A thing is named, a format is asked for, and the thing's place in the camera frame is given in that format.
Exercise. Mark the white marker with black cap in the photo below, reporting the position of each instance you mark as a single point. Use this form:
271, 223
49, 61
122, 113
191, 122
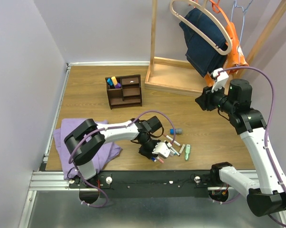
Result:
174, 151

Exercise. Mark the orange cloth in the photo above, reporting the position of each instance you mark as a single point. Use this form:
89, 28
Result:
234, 59

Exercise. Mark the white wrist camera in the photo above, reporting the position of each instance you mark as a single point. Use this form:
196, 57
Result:
220, 78
161, 149

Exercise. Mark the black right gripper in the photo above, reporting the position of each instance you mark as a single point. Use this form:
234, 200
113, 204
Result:
205, 99

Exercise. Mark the white marker with brown cap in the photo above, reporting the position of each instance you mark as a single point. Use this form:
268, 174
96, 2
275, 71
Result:
171, 139

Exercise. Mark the blue and grey cylinder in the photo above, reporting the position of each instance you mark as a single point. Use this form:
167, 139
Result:
176, 131

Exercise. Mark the purple cloth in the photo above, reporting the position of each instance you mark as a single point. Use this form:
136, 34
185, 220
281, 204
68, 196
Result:
106, 153

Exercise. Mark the green stapler remover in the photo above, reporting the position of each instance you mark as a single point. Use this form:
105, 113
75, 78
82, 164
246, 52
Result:
187, 152

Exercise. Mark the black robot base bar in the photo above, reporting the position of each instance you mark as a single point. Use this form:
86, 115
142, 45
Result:
162, 184

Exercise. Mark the wooden clothes rack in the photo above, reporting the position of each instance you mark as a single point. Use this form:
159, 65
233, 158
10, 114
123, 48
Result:
180, 77

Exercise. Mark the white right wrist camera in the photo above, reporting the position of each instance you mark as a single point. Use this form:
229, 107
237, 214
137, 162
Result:
220, 78

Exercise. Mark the dark brown wooden desk organizer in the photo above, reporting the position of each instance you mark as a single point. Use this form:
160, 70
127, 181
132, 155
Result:
130, 93

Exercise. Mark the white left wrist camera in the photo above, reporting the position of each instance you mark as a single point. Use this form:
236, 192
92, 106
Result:
161, 149

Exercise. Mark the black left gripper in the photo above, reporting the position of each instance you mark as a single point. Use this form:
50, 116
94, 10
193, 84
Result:
148, 154

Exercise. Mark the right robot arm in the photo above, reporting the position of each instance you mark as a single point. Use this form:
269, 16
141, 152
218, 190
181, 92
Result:
268, 195

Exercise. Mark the dark blue jeans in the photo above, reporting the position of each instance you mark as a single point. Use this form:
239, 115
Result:
197, 47

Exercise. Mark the wooden clothes hanger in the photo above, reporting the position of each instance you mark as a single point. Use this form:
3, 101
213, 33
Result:
194, 25

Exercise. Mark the orange plastic hanger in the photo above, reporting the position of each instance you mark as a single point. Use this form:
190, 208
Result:
228, 33

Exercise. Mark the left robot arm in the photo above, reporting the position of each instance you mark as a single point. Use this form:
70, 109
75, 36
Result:
84, 142

